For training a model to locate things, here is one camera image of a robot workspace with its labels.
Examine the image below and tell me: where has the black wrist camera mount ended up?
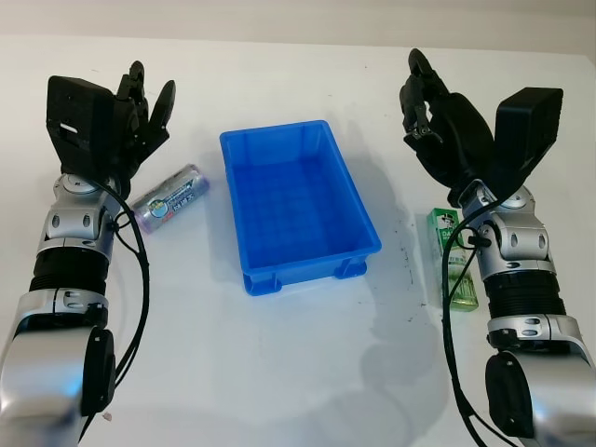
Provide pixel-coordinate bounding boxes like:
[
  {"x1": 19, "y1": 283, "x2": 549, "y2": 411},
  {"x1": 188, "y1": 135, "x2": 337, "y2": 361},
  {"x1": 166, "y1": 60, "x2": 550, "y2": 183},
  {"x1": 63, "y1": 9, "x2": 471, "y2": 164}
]
[
  {"x1": 45, "y1": 74, "x2": 118, "y2": 174},
  {"x1": 493, "y1": 87, "x2": 564, "y2": 202}
]

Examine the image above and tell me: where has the green toothpaste box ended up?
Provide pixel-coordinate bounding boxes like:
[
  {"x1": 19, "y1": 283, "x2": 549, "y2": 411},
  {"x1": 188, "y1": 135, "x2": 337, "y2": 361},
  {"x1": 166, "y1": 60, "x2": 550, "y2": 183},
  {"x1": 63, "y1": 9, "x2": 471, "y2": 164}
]
[{"x1": 427, "y1": 207, "x2": 480, "y2": 312}]

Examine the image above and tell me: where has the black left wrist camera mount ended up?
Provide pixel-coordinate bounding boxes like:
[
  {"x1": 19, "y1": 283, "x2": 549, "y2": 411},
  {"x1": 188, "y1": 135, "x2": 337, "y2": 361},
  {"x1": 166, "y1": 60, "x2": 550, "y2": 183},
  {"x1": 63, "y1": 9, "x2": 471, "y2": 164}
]
[{"x1": 45, "y1": 74, "x2": 118, "y2": 174}]

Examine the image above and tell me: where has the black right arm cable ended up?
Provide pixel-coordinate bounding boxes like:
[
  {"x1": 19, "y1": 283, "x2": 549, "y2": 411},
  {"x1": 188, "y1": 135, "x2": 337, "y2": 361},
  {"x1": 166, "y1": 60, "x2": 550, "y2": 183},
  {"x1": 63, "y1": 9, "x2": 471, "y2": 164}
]
[{"x1": 440, "y1": 195, "x2": 491, "y2": 447}]

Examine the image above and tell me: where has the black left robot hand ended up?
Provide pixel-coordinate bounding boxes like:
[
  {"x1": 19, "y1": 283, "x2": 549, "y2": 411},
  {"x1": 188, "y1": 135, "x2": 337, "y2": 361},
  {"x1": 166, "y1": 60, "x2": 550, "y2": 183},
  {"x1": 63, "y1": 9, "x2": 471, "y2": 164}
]
[{"x1": 109, "y1": 60, "x2": 177, "y2": 187}]

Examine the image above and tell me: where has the blue plastic tray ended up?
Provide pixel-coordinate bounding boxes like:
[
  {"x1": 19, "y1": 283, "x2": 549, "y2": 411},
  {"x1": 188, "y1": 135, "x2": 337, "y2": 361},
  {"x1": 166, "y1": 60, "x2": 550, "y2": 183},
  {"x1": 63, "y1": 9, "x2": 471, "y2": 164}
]
[{"x1": 219, "y1": 119, "x2": 383, "y2": 297}]

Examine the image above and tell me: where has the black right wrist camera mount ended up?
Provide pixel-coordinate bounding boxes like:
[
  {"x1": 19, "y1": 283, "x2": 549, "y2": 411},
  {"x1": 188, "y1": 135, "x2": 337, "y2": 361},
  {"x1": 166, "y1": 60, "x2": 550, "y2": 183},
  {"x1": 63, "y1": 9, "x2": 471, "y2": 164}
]
[{"x1": 493, "y1": 87, "x2": 564, "y2": 202}]

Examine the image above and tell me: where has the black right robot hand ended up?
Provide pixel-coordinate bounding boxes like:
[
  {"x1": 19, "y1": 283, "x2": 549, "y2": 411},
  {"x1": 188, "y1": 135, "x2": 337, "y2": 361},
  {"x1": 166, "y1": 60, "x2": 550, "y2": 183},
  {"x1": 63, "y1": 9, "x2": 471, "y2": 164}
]
[{"x1": 399, "y1": 47, "x2": 495, "y2": 201}]

